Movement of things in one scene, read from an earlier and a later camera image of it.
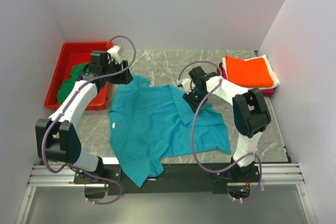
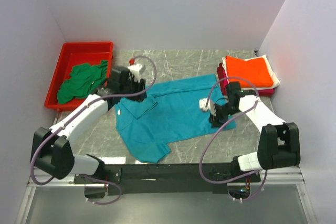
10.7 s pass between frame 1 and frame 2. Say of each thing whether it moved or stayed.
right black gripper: moved
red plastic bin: stayed
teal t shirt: moved
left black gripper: moved
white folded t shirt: stayed
